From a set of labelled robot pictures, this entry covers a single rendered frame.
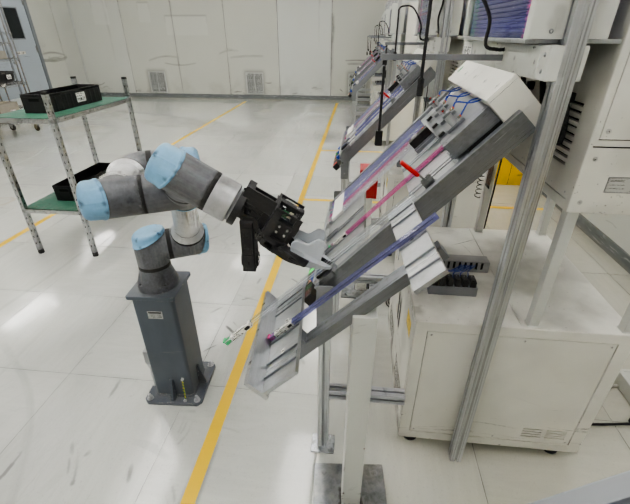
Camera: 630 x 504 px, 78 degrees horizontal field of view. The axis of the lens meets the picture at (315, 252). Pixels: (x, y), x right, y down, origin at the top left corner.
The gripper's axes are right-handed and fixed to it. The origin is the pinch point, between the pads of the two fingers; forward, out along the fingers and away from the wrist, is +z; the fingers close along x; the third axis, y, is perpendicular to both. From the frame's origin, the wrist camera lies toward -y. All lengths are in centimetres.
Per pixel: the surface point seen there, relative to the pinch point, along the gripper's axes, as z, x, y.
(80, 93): -147, 225, -90
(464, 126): 19, 36, 34
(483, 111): 20, 35, 39
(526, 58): 21, 37, 53
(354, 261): 17.7, 33.2, -11.3
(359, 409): 36, 8, -38
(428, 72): 38, 175, 47
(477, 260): 67, 62, 1
